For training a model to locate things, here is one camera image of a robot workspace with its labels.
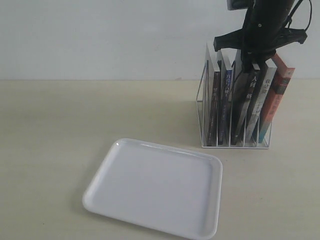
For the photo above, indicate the dark brown spine book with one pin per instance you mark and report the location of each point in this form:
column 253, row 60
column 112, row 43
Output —
column 213, row 74

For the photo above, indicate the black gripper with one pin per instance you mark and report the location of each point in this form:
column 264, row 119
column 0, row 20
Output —
column 266, row 27

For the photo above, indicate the grey white spine book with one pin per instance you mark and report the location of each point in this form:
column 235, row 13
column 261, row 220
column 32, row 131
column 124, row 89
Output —
column 264, row 80

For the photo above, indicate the red orange spine book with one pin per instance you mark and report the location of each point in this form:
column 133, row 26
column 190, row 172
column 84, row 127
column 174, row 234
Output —
column 281, row 79

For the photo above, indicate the black cover book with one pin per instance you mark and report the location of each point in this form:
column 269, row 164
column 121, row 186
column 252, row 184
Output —
column 244, row 85

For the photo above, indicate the blue book with orange moon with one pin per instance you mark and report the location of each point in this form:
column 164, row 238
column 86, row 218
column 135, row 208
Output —
column 226, row 72

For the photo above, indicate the white plastic tray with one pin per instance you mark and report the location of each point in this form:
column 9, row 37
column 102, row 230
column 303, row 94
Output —
column 159, row 187

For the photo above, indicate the white wire book rack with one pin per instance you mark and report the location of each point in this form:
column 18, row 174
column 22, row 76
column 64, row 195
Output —
column 200, row 106

